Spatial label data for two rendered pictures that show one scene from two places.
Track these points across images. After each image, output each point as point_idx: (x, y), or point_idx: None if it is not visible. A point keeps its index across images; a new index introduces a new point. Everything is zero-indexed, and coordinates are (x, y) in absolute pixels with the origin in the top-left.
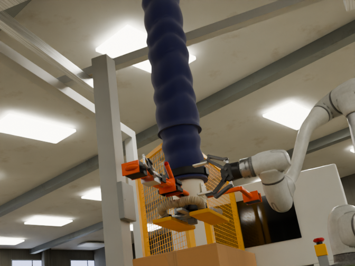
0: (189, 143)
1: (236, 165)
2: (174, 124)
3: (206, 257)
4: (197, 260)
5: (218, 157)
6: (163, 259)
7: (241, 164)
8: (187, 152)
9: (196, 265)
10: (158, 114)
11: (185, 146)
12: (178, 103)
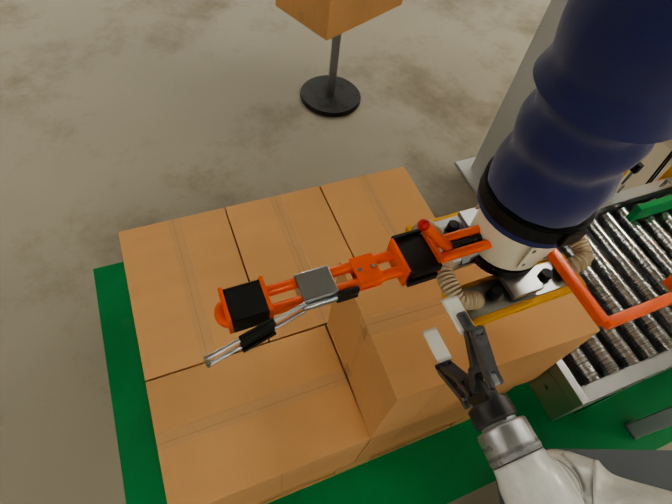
0: (564, 178)
1: (479, 425)
2: (557, 108)
3: (384, 386)
4: (377, 371)
5: (481, 363)
6: (357, 313)
7: (483, 438)
8: (538, 193)
9: (375, 371)
10: (563, 11)
11: (548, 176)
12: (628, 49)
